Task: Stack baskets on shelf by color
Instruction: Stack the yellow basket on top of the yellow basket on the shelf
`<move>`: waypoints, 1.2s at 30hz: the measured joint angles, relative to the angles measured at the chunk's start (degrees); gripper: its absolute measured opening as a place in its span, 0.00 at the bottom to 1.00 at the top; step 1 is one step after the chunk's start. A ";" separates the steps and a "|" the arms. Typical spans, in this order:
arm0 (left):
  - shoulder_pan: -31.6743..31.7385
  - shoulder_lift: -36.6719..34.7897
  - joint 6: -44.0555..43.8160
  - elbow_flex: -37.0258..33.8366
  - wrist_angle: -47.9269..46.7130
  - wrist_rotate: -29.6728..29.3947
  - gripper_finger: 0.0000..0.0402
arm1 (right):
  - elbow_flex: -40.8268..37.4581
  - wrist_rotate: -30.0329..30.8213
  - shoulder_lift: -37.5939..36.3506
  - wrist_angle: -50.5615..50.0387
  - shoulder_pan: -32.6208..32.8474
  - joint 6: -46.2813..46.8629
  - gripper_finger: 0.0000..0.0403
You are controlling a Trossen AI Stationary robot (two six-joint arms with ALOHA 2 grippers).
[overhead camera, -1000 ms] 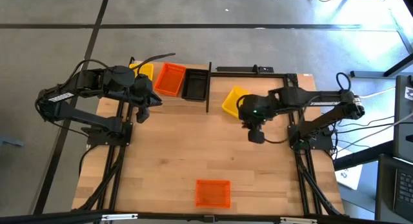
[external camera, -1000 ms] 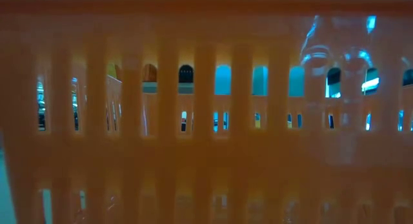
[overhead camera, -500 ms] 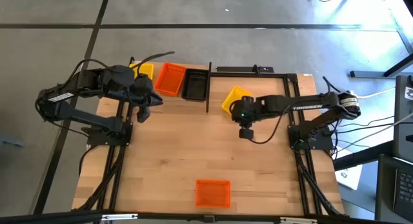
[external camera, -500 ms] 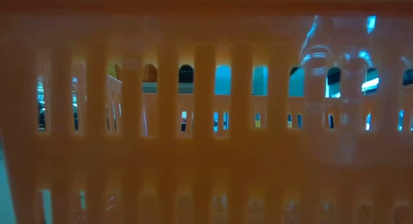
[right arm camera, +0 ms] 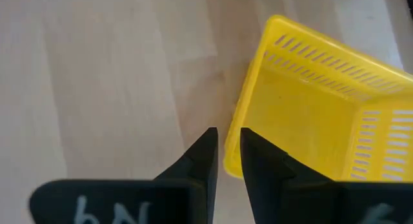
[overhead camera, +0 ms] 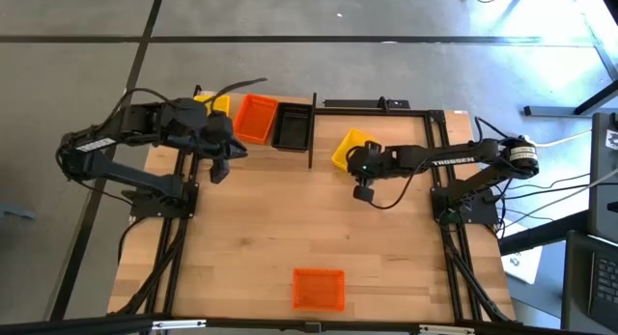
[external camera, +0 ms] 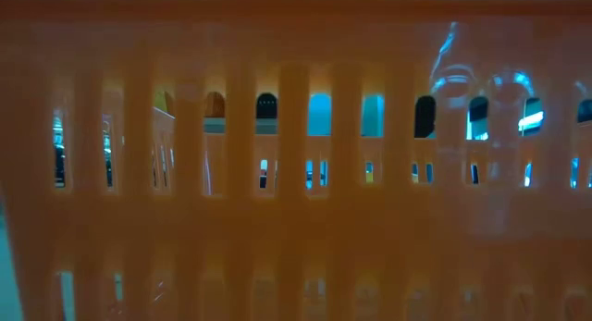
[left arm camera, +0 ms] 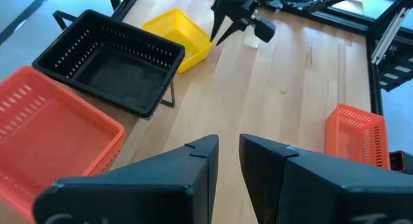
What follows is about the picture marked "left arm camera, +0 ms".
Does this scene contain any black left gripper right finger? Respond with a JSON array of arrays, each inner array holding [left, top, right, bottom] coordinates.
[[239, 133, 413, 224]]

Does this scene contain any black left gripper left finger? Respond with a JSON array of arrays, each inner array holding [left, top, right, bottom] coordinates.
[[32, 134, 220, 224]]

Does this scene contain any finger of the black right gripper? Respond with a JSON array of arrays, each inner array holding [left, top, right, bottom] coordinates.
[[215, 18, 250, 46], [209, 6, 227, 43]]

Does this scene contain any yellow slotted plastic basket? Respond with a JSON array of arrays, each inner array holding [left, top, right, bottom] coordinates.
[[141, 8, 215, 74]]

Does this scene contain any orange slotted plastic basket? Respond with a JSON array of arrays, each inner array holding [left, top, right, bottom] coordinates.
[[0, 65, 126, 223], [325, 103, 392, 169]]

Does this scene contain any black slotted plastic basket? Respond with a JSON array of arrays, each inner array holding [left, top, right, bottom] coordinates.
[[32, 9, 186, 119]]

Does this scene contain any silver aluminium extrusion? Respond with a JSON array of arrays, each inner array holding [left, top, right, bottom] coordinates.
[[370, 6, 411, 65]]

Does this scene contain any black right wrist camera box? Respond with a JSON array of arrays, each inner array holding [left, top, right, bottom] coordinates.
[[252, 17, 277, 44]]

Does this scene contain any small black camera box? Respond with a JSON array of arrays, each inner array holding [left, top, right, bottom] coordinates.
[[388, 150, 413, 176]]

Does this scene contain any black aluminium rig frame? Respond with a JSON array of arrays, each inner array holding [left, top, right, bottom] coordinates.
[[108, 0, 413, 116]]

